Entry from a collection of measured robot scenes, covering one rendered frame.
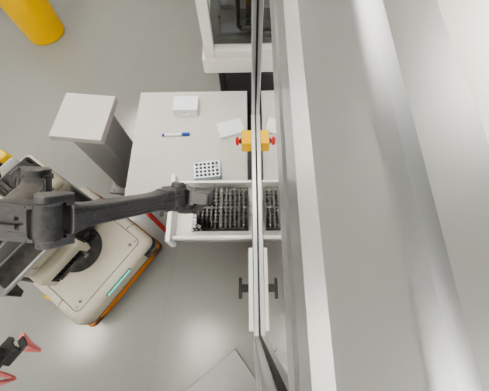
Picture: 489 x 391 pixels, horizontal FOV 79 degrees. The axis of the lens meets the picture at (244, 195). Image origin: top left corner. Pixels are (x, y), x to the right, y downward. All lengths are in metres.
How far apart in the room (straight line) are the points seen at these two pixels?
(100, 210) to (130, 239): 1.22
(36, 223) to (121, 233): 1.32
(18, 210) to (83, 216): 0.11
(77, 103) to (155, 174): 0.64
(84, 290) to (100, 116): 0.98
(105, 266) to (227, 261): 0.76
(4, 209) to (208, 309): 1.55
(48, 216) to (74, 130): 1.15
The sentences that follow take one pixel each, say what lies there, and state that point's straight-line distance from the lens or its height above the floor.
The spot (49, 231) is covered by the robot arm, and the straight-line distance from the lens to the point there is 0.69.
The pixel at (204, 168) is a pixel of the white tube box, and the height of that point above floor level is 0.78.
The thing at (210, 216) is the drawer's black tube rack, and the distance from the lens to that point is 1.21.
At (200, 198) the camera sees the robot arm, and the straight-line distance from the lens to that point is 0.96.
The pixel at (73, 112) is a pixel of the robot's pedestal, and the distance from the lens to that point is 1.87.
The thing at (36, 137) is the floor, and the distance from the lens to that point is 3.00.
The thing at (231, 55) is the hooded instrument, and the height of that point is 0.92.
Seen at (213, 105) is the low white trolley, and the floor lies 0.76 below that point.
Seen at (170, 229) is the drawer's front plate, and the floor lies 0.93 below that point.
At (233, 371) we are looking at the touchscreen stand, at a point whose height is 0.03.
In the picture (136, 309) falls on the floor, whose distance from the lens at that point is 2.17.
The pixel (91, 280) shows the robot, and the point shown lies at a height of 0.28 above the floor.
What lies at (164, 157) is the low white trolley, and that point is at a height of 0.76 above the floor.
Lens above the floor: 2.04
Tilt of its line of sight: 68 degrees down
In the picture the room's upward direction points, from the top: 3 degrees counter-clockwise
